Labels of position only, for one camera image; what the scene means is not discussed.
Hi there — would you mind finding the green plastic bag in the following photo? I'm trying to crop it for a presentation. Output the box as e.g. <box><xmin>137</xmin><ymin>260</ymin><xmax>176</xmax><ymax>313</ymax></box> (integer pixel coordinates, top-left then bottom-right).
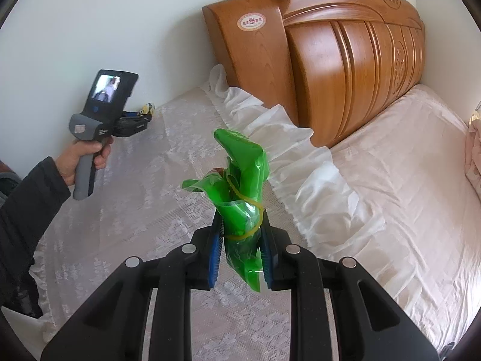
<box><xmin>181</xmin><ymin>128</ymin><xmax>269</xmax><ymax>294</ymax></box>

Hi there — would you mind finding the pink bed sheet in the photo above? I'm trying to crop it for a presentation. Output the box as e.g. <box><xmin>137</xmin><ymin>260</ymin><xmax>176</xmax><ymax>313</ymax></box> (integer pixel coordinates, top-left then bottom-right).
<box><xmin>271</xmin><ymin>83</ymin><xmax>481</xmax><ymax>354</ymax></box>

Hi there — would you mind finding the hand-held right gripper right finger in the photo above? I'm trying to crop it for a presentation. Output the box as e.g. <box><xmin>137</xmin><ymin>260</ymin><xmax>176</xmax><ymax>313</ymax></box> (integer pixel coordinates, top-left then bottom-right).
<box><xmin>259</xmin><ymin>211</ymin><xmax>440</xmax><ymax>361</ymax></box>

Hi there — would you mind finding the yellow rubber band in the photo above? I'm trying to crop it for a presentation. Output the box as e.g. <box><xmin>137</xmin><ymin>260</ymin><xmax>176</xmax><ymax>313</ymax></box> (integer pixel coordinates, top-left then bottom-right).
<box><xmin>225</xmin><ymin>175</ymin><xmax>265</xmax><ymax>240</ymax></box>

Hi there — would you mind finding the person's left hand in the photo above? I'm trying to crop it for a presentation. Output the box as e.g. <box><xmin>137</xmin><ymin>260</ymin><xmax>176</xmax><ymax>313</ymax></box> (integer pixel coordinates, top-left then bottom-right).
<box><xmin>56</xmin><ymin>135</ymin><xmax>114</xmax><ymax>187</ymax></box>

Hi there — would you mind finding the person's left forearm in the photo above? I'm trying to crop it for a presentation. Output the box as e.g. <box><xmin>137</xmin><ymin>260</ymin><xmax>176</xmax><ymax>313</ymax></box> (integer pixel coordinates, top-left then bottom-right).
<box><xmin>0</xmin><ymin>157</ymin><xmax>72</xmax><ymax>318</ymax></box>

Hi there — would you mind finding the white lace bedspread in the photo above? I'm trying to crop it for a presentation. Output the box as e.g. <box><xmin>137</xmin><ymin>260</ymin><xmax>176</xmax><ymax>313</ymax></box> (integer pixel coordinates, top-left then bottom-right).
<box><xmin>29</xmin><ymin>64</ymin><xmax>388</xmax><ymax>361</ymax></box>

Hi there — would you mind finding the pink pillow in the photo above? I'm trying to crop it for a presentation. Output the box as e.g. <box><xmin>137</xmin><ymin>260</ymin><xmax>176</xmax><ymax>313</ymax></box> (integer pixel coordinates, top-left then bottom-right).
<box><xmin>465</xmin><ymin>109</ymin><xmax>481</xmax><ymax>192</ymax></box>

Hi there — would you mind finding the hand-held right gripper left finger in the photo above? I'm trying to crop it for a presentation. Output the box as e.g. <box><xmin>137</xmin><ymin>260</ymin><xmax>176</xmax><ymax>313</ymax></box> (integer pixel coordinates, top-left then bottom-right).
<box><xmin>41</xmin><ymin>211</ymin><xmax>226</xmax><ymax>361</ymax></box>

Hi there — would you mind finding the wooden headboard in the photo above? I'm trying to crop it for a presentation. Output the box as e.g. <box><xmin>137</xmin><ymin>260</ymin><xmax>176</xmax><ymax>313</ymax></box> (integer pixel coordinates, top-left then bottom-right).
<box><xmin>202</xmin><ymin>0</ymin><xmax>427</xmax><ymax>148</ymax></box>

